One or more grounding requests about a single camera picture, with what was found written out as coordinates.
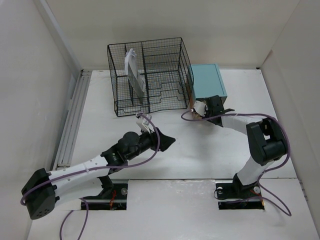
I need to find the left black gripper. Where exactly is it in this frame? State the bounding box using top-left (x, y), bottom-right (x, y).
top-left (125, 125), bottom-right (174, 161)

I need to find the teal and orange drawer box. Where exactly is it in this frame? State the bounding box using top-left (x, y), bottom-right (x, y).
top-left (190, 63), bottom-right (228, 108)

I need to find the black setup guide booklet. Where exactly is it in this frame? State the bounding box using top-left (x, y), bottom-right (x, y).
top-left (127, 64), bottom-right (146, 104)

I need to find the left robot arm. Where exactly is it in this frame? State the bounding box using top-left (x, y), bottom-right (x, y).
top-left (21, 130), bottom-right (176, 220)

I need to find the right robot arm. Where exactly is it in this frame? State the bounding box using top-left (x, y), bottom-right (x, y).
top-left (204, 95), bottom-right (289, 200)

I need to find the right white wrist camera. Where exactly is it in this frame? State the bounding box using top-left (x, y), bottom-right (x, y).
top-left (191, 100), bottom-right (207, 117)

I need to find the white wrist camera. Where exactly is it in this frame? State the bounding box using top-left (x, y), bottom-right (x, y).
top-left (191, 100), bottom-right (207, 117)
top-left (135, 113), bottom-right (153, 134)

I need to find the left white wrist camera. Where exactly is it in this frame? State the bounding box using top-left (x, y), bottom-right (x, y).
top-left (135, 113), bottom-right (153, 134)

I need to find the black wire mesh organizer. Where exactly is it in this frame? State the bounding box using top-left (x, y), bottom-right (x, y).
top-left (106, 37), bottom-right (194, 117)

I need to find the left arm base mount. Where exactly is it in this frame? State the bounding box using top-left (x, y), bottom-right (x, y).
top-left (84, 180), bottom-right (129, 211)

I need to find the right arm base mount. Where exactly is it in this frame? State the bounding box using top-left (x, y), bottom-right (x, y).
top-left (214, 180), bottom-right (265, 210)

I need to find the aluminium rail frame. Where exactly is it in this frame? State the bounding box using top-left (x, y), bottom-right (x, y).
top-left (49, 69), bottom-right (92, 170)

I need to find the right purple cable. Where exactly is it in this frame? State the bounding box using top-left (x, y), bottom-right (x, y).
top-left (180, 109), bottom-right (293, 217)

